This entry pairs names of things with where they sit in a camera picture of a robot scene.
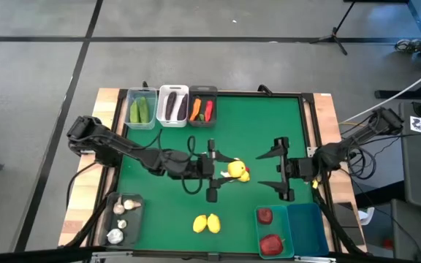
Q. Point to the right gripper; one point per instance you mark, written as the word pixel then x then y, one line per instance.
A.
pixel 300 169

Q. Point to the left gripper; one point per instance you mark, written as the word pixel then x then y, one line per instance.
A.
pixel 205 166

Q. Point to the dark red apple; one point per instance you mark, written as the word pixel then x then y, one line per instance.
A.
pixel 264 215

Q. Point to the red yellow striped apple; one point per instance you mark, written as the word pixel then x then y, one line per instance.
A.
pixel 272 244

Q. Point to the brownish pointed garlic clove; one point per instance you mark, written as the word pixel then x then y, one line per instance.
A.
pixel 132 204

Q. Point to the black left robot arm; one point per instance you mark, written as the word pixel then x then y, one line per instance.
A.
pixel 123 146

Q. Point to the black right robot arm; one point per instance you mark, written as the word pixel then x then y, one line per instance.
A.
pixel 342 149

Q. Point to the green table mat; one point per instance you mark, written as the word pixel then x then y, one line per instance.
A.
pixel 250 139

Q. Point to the small green vegetable piece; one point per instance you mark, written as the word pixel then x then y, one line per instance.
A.
pixel 201 117

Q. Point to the teal plastic bin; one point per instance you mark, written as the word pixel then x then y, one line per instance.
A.
pixel 281 226

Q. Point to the orange carrot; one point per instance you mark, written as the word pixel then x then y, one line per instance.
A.
pixel 195 109

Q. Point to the blue plastic bin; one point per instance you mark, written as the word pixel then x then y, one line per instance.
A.
pixel 307 230

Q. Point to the purple eggplant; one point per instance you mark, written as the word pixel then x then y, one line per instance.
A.
pixel 182 107
pixel 170 105

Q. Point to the grey plastic bin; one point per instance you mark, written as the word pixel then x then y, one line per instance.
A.
pixel 203 89

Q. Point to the white plastic bin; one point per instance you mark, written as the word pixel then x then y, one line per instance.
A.
pixel 177 93

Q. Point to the green cucumber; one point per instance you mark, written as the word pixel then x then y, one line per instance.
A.
pixel 144 109
pixel 134 111

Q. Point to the white cup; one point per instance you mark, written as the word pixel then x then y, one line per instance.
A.
pixel 367 215

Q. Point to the dark translucent bin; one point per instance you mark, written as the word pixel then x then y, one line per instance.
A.
pixel 133 233

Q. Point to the clear plastic bin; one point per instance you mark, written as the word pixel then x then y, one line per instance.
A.
pixel 141 91

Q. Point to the small white garlic bulb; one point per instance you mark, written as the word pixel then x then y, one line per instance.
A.
pixel 122 223

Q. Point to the large white garlic bulb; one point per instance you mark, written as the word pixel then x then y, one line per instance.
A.
pixel 114 236

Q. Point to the black desk leg bar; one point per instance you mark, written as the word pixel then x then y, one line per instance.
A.
pixel 397 94

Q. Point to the black tripod stand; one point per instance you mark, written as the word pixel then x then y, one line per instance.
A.
pixel 334 34

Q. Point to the dark grey computer case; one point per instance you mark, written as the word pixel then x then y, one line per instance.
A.
pixel 415 233

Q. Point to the person's shoe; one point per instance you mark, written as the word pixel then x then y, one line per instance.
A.
pixel 408 45

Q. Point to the silver metal bracket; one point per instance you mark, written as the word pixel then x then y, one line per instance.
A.
pixel 311 151

